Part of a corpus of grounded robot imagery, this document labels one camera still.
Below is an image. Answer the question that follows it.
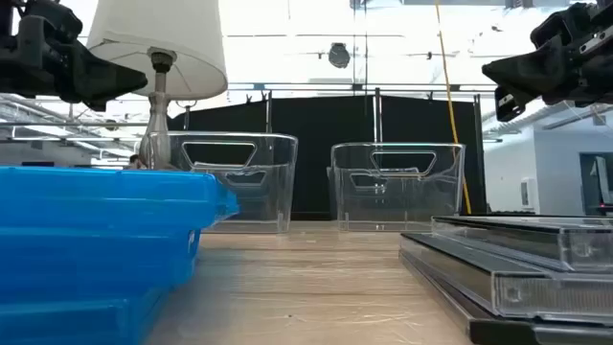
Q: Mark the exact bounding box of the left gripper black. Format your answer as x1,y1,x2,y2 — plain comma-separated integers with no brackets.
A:
0,0,148,113

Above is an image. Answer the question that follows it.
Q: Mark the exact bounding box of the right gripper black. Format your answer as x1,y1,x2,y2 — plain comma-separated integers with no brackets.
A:
481,0,613,124

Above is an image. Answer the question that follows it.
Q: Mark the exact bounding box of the blue plastic disc case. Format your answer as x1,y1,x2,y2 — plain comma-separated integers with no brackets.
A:
0,285,171,345
0,165,240,231
0,224,203,293

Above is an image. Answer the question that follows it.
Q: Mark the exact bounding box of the clear black jewel case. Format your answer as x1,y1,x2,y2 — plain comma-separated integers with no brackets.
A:
399,232,613,327
398,251,613,345
430,214,613,274

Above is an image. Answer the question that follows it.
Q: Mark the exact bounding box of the white shade table lamp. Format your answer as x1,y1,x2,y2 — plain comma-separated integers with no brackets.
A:
85,0,230,172

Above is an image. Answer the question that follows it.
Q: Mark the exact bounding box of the person's head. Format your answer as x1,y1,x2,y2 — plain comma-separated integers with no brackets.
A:
125,153,148,172

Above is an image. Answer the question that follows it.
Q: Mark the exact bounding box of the black backdrop stand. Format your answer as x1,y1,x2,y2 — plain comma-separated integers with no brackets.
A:
243,83,486,215

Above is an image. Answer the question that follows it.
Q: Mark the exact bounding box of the clear plastic bin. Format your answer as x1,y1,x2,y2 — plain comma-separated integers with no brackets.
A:
146,131,299,235
327,142,466,234

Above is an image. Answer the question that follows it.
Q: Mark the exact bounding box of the round black ceiling fixture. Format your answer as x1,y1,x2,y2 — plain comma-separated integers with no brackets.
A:
328,41,352,70

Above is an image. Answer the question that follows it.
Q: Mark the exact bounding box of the black backdrop curtain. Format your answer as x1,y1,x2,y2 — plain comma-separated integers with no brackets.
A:
167,95,488,221

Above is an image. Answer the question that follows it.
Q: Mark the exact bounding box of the yellow cable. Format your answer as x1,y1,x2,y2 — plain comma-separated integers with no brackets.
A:
433,0,473,216

